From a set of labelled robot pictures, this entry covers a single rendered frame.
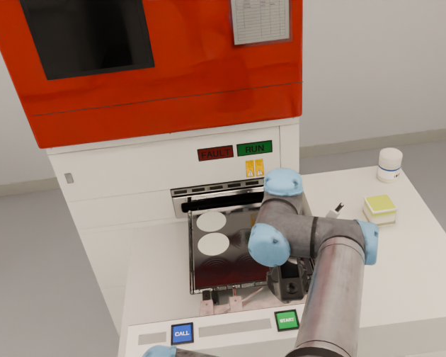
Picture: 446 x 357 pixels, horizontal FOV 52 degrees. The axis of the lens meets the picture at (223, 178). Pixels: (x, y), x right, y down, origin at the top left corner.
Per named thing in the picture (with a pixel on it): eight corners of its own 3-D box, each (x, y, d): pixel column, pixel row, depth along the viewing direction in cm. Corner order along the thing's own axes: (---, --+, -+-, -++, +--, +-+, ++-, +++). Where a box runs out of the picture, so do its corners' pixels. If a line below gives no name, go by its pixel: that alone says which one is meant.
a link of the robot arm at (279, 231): (308, 243, 75) (317, 200, 83) (242, 235, 78) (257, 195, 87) (309, 275, 79) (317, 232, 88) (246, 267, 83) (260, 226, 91)
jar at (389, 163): (373, 172, 156) (376, 149, 150) (393, 169, 156) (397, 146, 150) (381, 184, 150) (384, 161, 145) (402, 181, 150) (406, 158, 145)
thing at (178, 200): (176, 216, 166) (172, 195, 160) (296, 200, 166) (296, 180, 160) (176, 219, 164) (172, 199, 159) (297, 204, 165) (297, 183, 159)
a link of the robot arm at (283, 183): (257, 188, 85) (267, 162, 92) (260, 231, 92) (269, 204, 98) (299, 193, 83) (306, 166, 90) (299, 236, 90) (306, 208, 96)
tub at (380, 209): (361, 213, 140) (363, 196, 136) (385, 210, 140) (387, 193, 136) (370, 229, 134) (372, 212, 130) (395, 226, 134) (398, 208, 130)
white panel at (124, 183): (80, 230, 169) (44, 138, 145) (297, 202, 169) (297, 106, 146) (78, 236, 166) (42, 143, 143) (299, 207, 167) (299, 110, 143)
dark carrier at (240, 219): (192, 212, 159) (192, 211, 159) (289, 200, 159) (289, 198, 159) (195, 290, 132) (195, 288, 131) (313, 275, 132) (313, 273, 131)
